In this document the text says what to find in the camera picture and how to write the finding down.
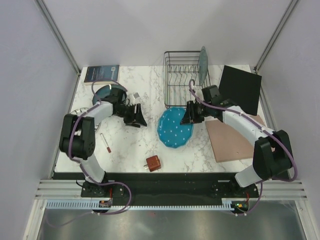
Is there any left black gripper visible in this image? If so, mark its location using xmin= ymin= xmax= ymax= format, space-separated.
xmin=114 ymin=103 xmax=147 ymax=128

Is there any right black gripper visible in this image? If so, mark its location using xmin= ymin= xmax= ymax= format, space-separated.
xmin=180 ymin=100 xmax=212 ymax=125

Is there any blue polka dot plate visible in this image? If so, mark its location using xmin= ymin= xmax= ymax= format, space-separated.
xmin=157 ymin=107 xmax=194 ymax=149

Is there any dark teal floral plate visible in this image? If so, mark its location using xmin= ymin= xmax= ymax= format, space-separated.
xmin=92 ymin=84 xmax=127 ymax=106

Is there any wire dish rack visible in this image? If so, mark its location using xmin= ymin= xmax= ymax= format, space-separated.
xmin=162 ymin=50 xmax=212 ymax=109

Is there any grey-green round plate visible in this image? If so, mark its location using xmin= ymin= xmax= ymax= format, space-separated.
xmin=198 ymin=46 xmax=209 ymax=86

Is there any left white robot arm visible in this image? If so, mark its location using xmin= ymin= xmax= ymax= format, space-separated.
xmin=59 ymin=87 xmax=147 ymax=198

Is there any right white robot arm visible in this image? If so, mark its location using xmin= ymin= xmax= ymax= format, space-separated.
xmin=180 ymin=83 xmax=297 ymax=197

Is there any red tipped tube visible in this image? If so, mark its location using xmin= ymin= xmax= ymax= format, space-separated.
xmin=100 ymin=133 xmax=112 ymax=154

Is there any red cube power adapter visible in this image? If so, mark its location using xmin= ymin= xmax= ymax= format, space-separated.
xmin=143 ymin=155 xmax=162 ymax=172

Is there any pink board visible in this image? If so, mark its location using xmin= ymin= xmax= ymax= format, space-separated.
xmin=205 ymin=112 xmax=265 ymax=163

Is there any dark blue book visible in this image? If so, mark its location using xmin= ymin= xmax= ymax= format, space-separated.
xmin=83 ymin=65 xmax=120 ymax=85

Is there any white striped plate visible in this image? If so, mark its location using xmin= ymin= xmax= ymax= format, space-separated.
xmin=70 ymin=107 xmax=101 ymax=132

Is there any black board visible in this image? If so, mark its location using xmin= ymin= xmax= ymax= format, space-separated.
xmin=218 ymin=65 xmax=262 ymax=116

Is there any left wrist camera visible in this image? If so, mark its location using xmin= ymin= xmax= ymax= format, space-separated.
xmin=132 ymin=92 xmax=140 ymax=101

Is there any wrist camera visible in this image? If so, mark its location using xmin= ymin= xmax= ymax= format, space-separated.
xmin=191 ymin=90 xmax=204 ymax=103
xmin=132 ymin=92 xmax=140 ymax=101

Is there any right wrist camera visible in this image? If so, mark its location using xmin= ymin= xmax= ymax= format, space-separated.
xmin=191 ymin=90 xmax=204 ymax=103

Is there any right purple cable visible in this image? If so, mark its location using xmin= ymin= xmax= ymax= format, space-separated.
xmin=188 ymin=79 xmax=299 ymax=217

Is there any purple cable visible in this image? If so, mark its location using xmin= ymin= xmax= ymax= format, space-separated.
xmin=188 ymin=79 xmax=299 ymax=217
xmin=46 ymin=79 xmax=133 ymax=228

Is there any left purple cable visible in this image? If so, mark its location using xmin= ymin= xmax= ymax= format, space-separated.
xmin=46 ymin=79 xmax=133 ymax=228

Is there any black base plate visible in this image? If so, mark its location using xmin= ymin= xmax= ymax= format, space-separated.
xmin=51 ymin=171 xmax=292 ymax=207

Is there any white slotted cable duct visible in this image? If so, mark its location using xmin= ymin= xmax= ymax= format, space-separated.
xmin=45 ymin=199 xmax=234 ymax=211

